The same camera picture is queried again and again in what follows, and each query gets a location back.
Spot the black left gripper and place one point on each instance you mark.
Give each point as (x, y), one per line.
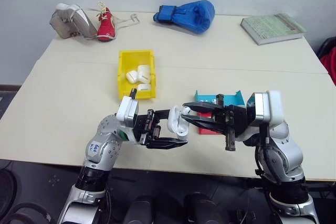
(147, 129)

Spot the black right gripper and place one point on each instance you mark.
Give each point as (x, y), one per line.
(231, 120)

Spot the white earbuds case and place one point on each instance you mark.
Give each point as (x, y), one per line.
(131, 75)
(144, 73)
(173, 123)
(144, 87)

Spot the white earbud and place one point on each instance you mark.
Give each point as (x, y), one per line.
(186, 110)
(214, 101)

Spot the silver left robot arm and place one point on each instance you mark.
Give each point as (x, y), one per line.
(103, 153)

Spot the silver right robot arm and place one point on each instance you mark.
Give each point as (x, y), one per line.
(287, 155)

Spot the closed white earbuds case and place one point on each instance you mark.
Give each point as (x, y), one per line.
(131, 75)
(144, 87)
(144, 73)

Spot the yellow plastic bin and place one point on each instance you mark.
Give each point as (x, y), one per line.
(123, 87)

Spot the teal plastic tray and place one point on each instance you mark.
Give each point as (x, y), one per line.
(235, 100)

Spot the dark rounded shape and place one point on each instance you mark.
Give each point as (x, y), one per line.
(203, 208)
(139, 209)

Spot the blue boxing glove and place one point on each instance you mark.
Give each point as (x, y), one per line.
(194, 16)

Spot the thick green-covered book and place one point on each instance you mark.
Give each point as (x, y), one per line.
(270, 28)

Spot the red shoe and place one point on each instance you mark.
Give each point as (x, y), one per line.
(106, 28)

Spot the black and red chair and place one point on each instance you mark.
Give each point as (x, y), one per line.
(329, 61)

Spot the grey and white shoe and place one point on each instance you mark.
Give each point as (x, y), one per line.
(71, 22)

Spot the black round floor object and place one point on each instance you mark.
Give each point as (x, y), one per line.
(6, 184)

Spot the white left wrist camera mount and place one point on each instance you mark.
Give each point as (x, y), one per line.
(126, 111)

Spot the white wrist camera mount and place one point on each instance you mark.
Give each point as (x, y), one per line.
(126, 111)
(273, 108)

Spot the black plug on left mount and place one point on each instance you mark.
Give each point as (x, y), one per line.
(134, 94)

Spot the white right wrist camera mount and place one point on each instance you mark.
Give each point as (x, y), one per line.
(273, 108)

